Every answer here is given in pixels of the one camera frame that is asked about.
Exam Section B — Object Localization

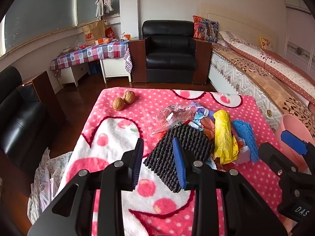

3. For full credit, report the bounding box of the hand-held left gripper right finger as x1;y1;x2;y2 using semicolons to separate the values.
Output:
172;136;288;236

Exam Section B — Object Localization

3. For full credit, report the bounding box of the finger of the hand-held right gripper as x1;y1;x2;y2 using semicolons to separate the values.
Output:
281;131;315;175
258;142;299;185

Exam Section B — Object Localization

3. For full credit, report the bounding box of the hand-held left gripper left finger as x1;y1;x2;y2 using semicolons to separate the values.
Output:
28;138;144;236

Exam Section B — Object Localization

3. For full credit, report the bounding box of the pink plastic bin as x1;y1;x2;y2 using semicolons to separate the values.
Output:
274;114;315;175

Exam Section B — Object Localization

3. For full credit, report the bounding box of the black ribbed mat piece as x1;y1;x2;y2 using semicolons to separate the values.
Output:
143;124;214;193

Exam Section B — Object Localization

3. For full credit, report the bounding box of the small white paper box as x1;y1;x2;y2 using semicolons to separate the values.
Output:
236;140;252;164

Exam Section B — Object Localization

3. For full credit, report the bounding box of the blue mesh cloth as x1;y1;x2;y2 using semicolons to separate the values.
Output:
231;119;259;163

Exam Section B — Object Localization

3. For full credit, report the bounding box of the clear plastic wrapper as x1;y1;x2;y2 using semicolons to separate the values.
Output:
151;103;197;136

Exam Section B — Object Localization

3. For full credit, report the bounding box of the yellow plastic bag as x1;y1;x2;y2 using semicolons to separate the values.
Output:
213;110;240;165

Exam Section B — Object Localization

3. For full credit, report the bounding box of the pink spotted blanket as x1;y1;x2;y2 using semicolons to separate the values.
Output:
58;87;296;236

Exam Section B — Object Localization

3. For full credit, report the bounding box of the brown walnut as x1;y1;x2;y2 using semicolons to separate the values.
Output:
112;97;124;111
123;91;136;104

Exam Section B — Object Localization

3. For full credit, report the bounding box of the brown leaf bedspread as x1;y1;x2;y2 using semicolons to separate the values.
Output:
212;42;315;138

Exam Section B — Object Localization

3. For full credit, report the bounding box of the white and pink quilt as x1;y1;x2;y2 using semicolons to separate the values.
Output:
219;31;315;99

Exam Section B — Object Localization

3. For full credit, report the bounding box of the cream bed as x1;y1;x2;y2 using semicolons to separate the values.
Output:
200;4;315;138

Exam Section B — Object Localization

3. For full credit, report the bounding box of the floral cloth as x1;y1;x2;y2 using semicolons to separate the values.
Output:
27;147;74;224

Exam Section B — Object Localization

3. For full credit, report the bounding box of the white cabinet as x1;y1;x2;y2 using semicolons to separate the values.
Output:
100;56;132;83

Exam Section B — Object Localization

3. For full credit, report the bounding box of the yellow pillow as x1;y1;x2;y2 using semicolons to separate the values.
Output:
259;36;273;51

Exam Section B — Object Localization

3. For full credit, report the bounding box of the blue storage box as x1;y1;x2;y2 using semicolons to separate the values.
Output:
89;61;101;74

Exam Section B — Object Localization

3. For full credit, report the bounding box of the white drawer unit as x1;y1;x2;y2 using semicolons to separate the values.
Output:
59;64;91;87

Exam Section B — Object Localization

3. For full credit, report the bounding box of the white wardrobe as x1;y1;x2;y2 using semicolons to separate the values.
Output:
283;0;315;74

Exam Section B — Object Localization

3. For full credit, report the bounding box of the black leather armchair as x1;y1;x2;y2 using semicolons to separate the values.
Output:
129;20;212;84

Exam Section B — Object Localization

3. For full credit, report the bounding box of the checked tablecloth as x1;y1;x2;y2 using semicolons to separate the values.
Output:
50;39;133;73

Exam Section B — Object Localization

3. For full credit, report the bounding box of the black leather sofa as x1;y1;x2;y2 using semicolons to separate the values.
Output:
0;66;67;177

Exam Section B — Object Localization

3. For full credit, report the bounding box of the red paper bag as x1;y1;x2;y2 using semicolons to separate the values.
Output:
105;27;117;41

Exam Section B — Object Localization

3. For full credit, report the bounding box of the colourful patterned pillow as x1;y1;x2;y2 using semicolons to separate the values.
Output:
192;15;219;43

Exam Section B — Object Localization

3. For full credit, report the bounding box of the brown paper bag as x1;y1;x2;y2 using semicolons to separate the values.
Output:
82;20;107;46

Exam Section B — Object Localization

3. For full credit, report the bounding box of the wooden coat rack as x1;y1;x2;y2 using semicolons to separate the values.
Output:
95;0;109;30

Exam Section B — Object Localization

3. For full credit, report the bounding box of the white garment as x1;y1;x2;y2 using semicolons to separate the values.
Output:
95;0;114;18

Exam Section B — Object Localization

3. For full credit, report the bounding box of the grey window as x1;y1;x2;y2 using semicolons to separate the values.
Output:
5;0;121;52

